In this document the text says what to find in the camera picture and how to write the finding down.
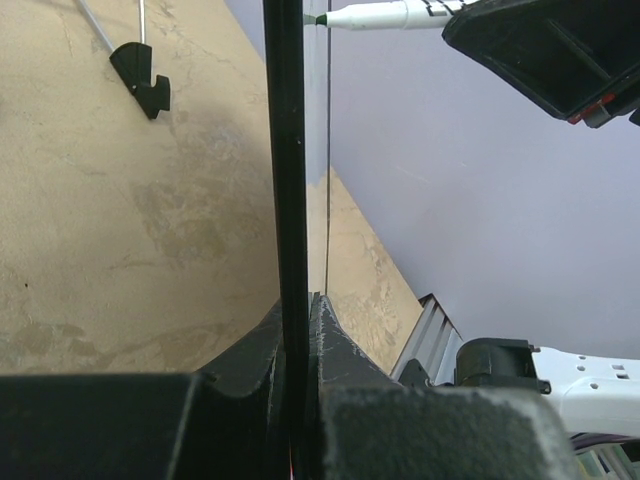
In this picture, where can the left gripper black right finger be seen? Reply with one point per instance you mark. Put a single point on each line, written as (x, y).
(364, 425)

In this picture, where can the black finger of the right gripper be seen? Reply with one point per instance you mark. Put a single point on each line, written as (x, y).
(576, 60)

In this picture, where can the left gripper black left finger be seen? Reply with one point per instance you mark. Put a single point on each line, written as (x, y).
(225, 420)

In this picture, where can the white whiteboard with dark frame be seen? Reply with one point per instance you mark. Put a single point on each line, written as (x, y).
(298, 63)

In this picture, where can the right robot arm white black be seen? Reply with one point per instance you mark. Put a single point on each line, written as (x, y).
(592, 394)

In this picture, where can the aluminium front rail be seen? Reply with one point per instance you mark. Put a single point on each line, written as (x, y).
(428, 357)

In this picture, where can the wire whiteboard stand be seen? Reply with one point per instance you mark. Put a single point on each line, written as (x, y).
(132, 61)

